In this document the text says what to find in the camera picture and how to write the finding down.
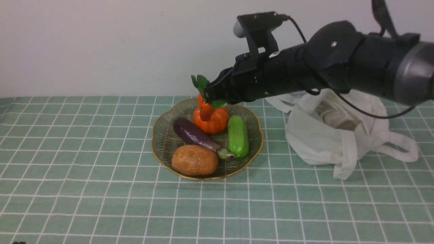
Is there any brown toy potato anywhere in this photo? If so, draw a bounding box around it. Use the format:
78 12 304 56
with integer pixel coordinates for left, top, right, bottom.
172 145 219 176

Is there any black camera cable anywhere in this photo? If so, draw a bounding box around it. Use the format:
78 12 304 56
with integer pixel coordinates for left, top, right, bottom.
278 0 417 120

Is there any green checkered tablecloth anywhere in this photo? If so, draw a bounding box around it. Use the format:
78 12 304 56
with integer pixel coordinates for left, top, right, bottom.
0 96 434 244

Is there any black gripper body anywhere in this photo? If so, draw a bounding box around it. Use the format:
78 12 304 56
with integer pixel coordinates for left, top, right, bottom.
220 53 272 104

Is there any purple toy eggplant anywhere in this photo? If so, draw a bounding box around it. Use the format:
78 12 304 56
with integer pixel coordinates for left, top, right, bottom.
173 117 235 160

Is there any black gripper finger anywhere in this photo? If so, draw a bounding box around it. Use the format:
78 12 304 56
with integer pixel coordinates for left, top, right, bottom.
204 69 234 104

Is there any orange toy carrot with leaves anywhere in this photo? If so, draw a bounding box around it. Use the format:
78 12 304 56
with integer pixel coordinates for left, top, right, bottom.
191 75 227 121

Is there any white cloth tote bag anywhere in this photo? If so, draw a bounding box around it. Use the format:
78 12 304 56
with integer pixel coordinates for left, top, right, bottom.
266 89 419 180

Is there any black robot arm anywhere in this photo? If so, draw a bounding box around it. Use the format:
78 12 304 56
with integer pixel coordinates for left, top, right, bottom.
204 21 433 106

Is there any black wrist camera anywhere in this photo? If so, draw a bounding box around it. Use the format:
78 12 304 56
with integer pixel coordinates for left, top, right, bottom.
233 12 288 57

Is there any green toy cucumber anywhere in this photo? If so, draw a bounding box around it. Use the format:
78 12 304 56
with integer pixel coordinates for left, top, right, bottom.
227 115 249 158

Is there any orange toy pumpkin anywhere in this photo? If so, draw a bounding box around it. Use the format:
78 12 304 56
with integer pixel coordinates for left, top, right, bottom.
193 107 230 135

